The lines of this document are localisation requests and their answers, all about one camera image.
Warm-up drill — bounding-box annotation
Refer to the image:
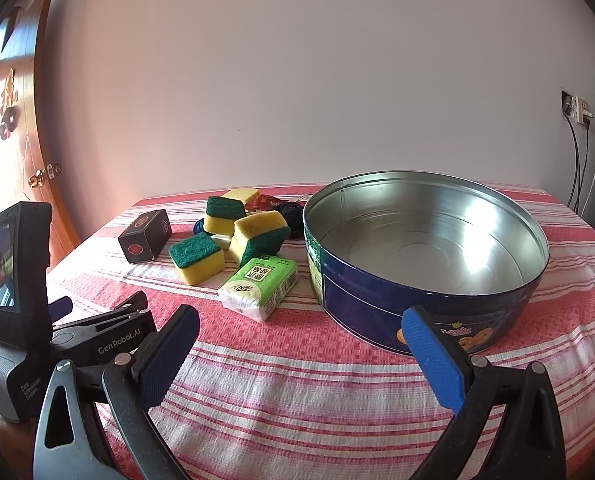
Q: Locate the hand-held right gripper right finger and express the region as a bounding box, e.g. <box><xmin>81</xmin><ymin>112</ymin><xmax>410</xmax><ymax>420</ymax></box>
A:
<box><xmin>401</xmin><ymin>305</ymin><xmax>568</xmax><ymax>480</ymax></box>

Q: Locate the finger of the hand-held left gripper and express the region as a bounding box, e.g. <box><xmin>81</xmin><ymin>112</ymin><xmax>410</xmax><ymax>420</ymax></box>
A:
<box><xmin>52</xmin><ymin>290</ymin><xmax>150</xmax><ymax>336</ymax></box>
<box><xmin>50</xmin><ymin>296</ymin><xmax>74</xmax><ymax>321</ymax></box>

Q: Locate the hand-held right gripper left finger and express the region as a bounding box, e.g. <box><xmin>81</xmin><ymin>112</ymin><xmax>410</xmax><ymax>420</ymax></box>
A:
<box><xmin>33</xmin><ymin>304</ymin><xmax>200</xmax><ymax>480</ymax></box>

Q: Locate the black cardboard box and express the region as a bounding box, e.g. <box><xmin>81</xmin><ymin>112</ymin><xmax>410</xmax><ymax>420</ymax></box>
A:
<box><xmin>118</xmin><ymin>208</ymin><xmax>172</xmax><ymax>264</ymax></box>

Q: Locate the yellow green sponge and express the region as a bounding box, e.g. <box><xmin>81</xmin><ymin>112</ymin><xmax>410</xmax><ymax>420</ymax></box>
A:
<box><xmin>220</xmin><ymin>188</ymin><xmax>261</xmax><ymax>207</ymax></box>
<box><xmin>228</xmin><ymin>210</ymin><xmax>291</xmax><ymax>268</ymax></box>
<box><xmin>203</xmin><ymin>196</ymin><xmax>248</xmax><ymax>238</ymax></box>
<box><xmin>169</xmin><ymin>231</ymin><xmax>225</xmax><ymax>286</ymax></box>

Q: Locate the green tissue pack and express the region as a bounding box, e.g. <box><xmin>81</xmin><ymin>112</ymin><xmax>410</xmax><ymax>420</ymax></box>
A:
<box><xmin>218</xmin><ymin>256</ymin><xmax>299</xmax><ymax>323</ymax></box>

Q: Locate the round blue cookie tin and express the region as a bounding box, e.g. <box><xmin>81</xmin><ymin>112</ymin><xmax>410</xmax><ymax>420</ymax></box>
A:
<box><xmin>303</xmin><ymin>170</ymin><xmax>551</xmax><ymax>358</ymax></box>

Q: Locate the dark red snack packet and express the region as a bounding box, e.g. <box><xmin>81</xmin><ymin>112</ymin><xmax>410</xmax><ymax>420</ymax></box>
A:
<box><xmin>246</xmin><ymin>191</ymin><xmax>279</xmax><ymax>211</ymax></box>

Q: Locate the black yarn ball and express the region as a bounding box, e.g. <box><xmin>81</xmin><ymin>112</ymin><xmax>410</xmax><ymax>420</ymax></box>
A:
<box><xmin>276</xmin><ymin>201</ymin><xmax>307</xmax><ymax>239</ymax></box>

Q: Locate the red striped cloth desktop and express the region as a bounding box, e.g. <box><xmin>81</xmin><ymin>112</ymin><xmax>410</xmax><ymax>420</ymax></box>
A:
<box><xmin>0</xmin><ymin>182</ymin><xmax>595</xmax><ymax>480</ymax></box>

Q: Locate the wooden door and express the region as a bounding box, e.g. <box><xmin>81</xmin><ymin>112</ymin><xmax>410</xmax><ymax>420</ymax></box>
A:
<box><xmin>0</xmin><ymin>0</ymin><xmax>80</xmax><ymax>311</ymax></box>

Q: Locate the hanging door ornament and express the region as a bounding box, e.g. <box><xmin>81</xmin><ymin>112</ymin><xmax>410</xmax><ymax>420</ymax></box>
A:
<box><xmin>0</xmin><ymin>67</ymin><xmax>20</xmax><ymax>138</ymax></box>

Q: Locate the brass door handle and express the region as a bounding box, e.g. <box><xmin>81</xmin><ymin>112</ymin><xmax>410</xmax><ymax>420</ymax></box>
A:
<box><xmin>27</xmin><ymin>162</ymin><xmax>62</xmax><ymax>188</ymax></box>

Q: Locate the black power cable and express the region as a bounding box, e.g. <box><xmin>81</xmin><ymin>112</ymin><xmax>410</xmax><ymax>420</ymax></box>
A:
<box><xmin>567</xmin><ymin>115</ymin><xmax>581</xmax><ymax>211</ymax></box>
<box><xmin>580</xmin><ymin>125</ymin><xmax>591</xmax><ymax>216</ymax></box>

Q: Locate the white wall socket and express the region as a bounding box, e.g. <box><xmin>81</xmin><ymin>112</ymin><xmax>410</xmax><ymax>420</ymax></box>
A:
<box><xmin>561</xmin><ymin>88</ymin><xmax>594</xmax><ymax>126</ymax></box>

